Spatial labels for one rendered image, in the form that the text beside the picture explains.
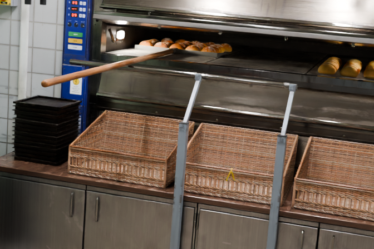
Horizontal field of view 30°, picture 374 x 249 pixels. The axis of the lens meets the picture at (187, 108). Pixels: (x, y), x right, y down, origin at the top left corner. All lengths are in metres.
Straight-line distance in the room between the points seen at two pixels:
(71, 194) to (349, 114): 1.53
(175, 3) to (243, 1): 0.38
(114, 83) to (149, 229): 0.96
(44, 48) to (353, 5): 1.81
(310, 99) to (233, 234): 0.88
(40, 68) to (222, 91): 1.13
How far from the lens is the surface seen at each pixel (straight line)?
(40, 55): 4.30
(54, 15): 4.24
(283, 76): 3.84
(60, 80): 2.89
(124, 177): 3.65
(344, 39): 3.65
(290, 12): 3.81
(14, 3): 4.31
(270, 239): 3.41
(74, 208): 3.75
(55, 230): 3.84
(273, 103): 3.87
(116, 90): 4.10
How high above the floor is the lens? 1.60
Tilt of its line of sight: 10 degrees down
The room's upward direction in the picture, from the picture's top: 4 degrees clockwise
